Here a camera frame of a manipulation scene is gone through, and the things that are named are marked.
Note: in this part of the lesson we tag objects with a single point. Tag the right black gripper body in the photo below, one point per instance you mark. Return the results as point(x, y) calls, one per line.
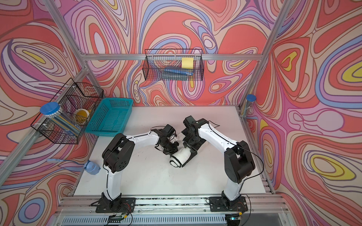
point(193, 142)

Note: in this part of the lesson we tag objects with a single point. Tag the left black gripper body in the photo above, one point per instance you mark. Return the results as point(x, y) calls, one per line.
point(170, 147)

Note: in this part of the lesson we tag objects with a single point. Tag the black white checkered pillowcase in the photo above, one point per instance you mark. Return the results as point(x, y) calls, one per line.
point(182, 157)

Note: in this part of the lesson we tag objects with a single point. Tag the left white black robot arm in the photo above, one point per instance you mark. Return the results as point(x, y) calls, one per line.
point(118, 153)

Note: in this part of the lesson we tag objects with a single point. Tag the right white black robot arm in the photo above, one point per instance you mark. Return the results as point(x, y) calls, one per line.
point(238, 160)

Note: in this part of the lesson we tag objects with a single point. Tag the teal plastic basket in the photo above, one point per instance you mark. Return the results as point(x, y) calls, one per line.
point(110, 117)

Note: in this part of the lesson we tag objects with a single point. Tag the blue pen in basket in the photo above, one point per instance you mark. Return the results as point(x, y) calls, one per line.
point(187, 72)

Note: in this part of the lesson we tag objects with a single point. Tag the yellow sticky note pad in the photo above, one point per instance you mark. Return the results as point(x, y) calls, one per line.
point(187, 62)

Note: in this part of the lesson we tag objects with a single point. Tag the yellow white cup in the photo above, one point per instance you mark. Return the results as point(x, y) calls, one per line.
point(81, 116)

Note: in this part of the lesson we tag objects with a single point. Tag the blue lid clear jar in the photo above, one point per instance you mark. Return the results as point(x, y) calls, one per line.
point(60, 117)

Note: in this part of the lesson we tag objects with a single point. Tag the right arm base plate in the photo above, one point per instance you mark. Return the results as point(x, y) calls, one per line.
point(222, 204)

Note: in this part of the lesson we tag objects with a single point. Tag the blue cap tube on frame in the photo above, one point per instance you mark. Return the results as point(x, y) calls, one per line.
point(250, 99)

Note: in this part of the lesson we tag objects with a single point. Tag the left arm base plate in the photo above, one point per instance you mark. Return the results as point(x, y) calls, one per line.
point(119, 205)

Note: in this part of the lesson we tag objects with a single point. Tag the back black wire basket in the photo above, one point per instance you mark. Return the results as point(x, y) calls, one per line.
point(156, 60)

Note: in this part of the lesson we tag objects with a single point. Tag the black wire basket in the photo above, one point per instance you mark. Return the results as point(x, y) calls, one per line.
point(156, 60)
point(71, 96)

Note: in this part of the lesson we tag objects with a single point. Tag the left black wire basket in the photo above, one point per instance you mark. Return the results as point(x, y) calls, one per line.
point(71, 96)

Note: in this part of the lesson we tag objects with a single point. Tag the aluminium rail front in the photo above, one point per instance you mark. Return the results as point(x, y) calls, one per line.
point(174, 204)

